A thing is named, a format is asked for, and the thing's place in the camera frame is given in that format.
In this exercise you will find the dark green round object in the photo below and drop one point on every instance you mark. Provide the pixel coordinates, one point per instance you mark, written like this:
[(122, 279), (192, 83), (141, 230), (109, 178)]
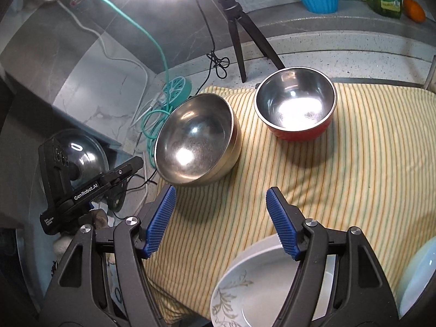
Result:
[(117, 202)]

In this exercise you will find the small white plate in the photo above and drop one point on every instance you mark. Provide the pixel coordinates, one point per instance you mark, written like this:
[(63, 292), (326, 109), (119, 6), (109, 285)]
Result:
[(422, 272)]

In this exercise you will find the red steel bowl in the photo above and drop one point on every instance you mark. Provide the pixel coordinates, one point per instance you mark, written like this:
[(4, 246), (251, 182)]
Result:
[(293, 102)]

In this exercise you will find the black tripod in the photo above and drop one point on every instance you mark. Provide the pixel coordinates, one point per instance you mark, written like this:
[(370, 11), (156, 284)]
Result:
[(238, 41)]

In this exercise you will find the yellow striped towel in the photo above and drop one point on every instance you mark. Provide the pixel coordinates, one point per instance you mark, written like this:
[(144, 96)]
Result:
[(374, 160)]

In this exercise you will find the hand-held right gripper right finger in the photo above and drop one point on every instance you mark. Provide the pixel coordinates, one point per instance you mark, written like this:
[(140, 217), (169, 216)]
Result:
[(282, 221)]

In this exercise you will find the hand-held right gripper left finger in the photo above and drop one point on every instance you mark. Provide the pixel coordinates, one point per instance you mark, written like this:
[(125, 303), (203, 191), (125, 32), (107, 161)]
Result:
[(160, 221)]

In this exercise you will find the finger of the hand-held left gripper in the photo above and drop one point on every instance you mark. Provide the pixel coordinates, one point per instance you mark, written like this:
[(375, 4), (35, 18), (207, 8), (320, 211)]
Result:
[(122, 170)]

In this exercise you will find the orange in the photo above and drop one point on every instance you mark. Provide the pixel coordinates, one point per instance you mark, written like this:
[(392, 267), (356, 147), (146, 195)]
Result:
[(414, 10)]

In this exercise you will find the gold steel bowl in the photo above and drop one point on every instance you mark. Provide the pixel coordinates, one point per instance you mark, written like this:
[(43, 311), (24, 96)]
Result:
[(194, 143)]

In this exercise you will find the deep floral plate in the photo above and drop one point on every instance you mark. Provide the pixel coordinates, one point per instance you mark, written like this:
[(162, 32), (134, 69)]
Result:
[(252, 296)]

